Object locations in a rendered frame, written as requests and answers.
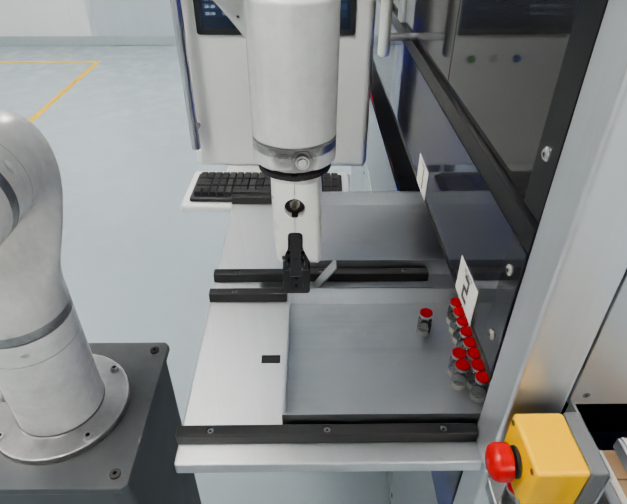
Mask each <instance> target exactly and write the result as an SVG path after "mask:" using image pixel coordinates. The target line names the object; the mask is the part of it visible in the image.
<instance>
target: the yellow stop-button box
mask: <svg viewBox="0 0 627 504"><path fill-rule="evenodd" d="M504 442H507V443H508V444H509V445H510V447H511V449H512V451H513V454H514V459H515V466H516V473H515V478H514V480H513V482H511V485H512V488H513V491H514V494H515V497H516V500H517V504H592V503H593V502H594V500H595V498H596V497H597V495H598V494H599V492H600V490H601V489H602V487H603V485H604V484H605V482H606V481H607V479H608V477H609V476H610V472H609V470H608V468H607V466H606V464H605V462H604V460H603V458H602V456H601V454H600V452H599V450H598V448H597V446H596V444H595V442H594V440H593V438H592V437H591V435H590V433H589V431H588V429H587V427H586V425H585V423H584V421H583V419H582V417H581V415H580V413H578V412H565V413H563V415H562V414H559V413H533V414H515V415H514V416H513V418H512V421H511V424H510V426H509V429H508V432H507V434H506V437H505V440H504Z"/></svg>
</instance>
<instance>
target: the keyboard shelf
mask: <svg viewBox="0 0 627 504"><path fill-rule="evenodd" d="M202 172H223V173H224V172H230V173H231V172H237V174H238V172H244V174H245V172H251V174H252V172H258V173H260V172H261V170H260V169H259V165H228V168H227V171H197V172H195V174H194V176H193V178H192V181H191V183H190V185H189V187H188V190H187V192H186V194H185V196H184V199H183V201H182V203H181V211H184V212H231V209H232V205H233V204H232V202H191V201H190V199H189V198H190V196H191V193H192V191H193V189H194V186H195V184H196V182H197V179H198V177H199V175H200V174H201V173H202ZM337 174H338V175H341V180H342V191H350V179H349V174H348V173H337Z"/></svg>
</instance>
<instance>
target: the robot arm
mask: <svg viewBox="0 0 627 504"><path fill-rule="evenodd" d="M213 1H214V2H215V3H216V4H217V6H218V7H219V8H220V9H221V10H222V11H223V12H224V13H225V14H226V16H227V17H228V18H229V19H230V20H231V22H232V23H233V24H234V25H235V27H236V28H237V29H238V30H239V31H240V33H241V34H242V35H243V36H244V38H245V39H246V51H247V66H248V80H249V95H250V110H251V124H252V141H253V156H254V159H255V161H256V162H257V163H258V165H259V169H260V170H261V172H262V173H263V174H265V175H267V176H269V177H271V195H272V212H273V225H274V236H275V245H276V254H277V259H278V260H279V261H280V262H281V263H282V262H283V288H284V292H285V293H309V292H310V262H316V263H318V262H319V261H320V260H321V213H322V183H321V176H322V175H324V174H325V173H327V172H328V170H329V169H330V167H331V163H332V162H333V160H334V159H335V156H336V127H337V99H338V70H339V41H340V12H341V0H213ZM62 230H63V190H62V180H61V174H60V170H59V166H58V163H57V160H56V157H55V155H54V152H53V150H52V148H51V146H50V144H49V143H48V141H47V139H46V138H45V137H44V135H43V134H42V133H41V131H40V130H39V129H38V128H37V127H36V126H35V125H34V124H33V123H31V122H30V121H29V120H27V119H26V118H24V117H22V116H20V115H18V114H16V113H13V112H10V111H6V110H3V109H0V453H1V454H3V455H4V456H5V457H6V458H8V459H10V460H12V461H14V462H18V463H22V464H28V465H43V464H51V463H56V462H60V461H64V460H66V459H69V458H72V457H74V456H77V455H79V454H81V453H83V452H84V451H86V450H88V449H90V448H91V447H93V446H94V445H96V444H97V443H99V442H100V441H101V440H102V439H103V438H105V437H106V436H107V435H108V434H109V433H110V432H111V431H112V430H113V429H114V428H115V426H116V425H117V424H118V423H119V421H120V420H121V418H122V417H123V415H124V413H125V411H126V408H127V406H128V403H129V398H130V385H129V381H128V378H127V375H126V373H125V371H124V370H123V368H122V367H121V366H120V365H119V364H118V363H116V362H115V361H113V360H112V359H110V358H107V357H105V356H101V355H96V354H92V352H91V349H90V346H89V344H88V341H87V338H86V335H85V333H84V330H83V327H82V324H81V322H80V319H79V316H78V314H77V311H76V308H75V305H74V303H73V300H72V297H71V295H70V292H69V289H68V286H67V284H66V281H65V279H64V276H63V273H62V268H61V245H62ZM289 257H290V258H289ZM303 257H304V259H303ZM308 259H309V260H308Z"/></svg>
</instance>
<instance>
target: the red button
mask: <svg viewBox="0 0 627 504"><path fill-rule="evenodd" d="M485 465H486V469H487V471H488V473H489V475H490V477H491V479H492V480H494V481H496V482H498V483H511V482H513V480H514V478H515V473H516V466H515V459H514V454H513V451H512V449H511V447H510V445H509V444H508V443H507V442H491V443H490V444H488V445H487V448H486V452H485Z"/></svg>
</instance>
